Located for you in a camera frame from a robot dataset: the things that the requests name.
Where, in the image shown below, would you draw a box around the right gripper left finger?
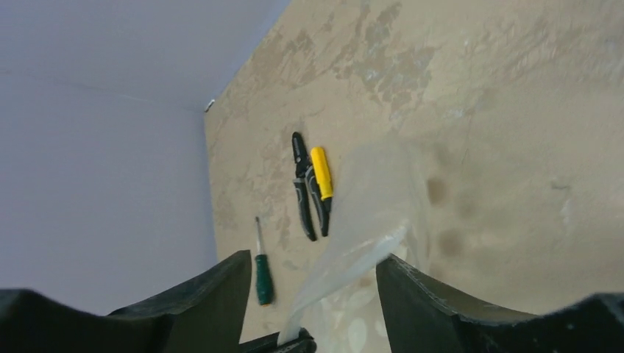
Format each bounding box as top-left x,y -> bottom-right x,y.
1,250 -> 252,352

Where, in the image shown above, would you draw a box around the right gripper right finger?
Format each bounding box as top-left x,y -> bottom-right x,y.
376,255 -> 623,352

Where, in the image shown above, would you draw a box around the clear zip top bag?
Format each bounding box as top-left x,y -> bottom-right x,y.
278,136 -> 430,352

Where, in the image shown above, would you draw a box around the green handled screwdriver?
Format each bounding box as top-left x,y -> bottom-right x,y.
255,216 -> 274,306

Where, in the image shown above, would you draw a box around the black handled pliers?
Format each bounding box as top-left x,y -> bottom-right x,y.
291,132 -> 330,242

